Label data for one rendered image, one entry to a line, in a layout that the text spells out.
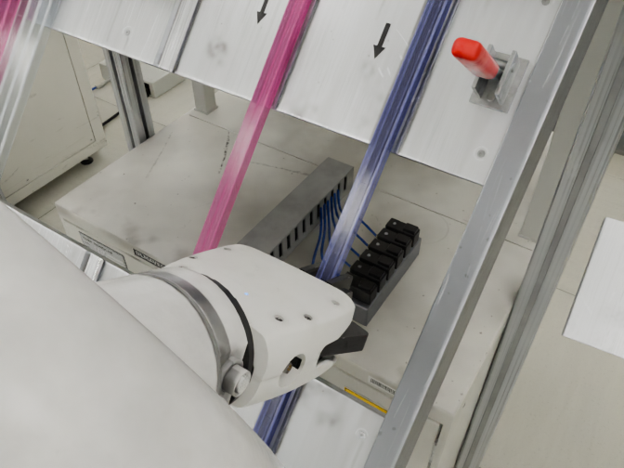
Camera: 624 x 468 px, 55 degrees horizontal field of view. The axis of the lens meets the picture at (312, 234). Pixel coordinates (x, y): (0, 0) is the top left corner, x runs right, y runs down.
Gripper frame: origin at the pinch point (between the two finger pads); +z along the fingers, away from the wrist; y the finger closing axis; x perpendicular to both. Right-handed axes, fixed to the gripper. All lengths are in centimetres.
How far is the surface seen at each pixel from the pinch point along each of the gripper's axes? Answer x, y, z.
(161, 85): 9, 150, 148
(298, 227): 6.9, 20.9, 37.1
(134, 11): -15.1, 27.5, 3.5
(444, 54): -18.9, -1.6, 4.2
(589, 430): 41, -32, 104
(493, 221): -9.4, -9.6, 1.3
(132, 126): 4, 61, 42
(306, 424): 10.0, -2.7, -0.7
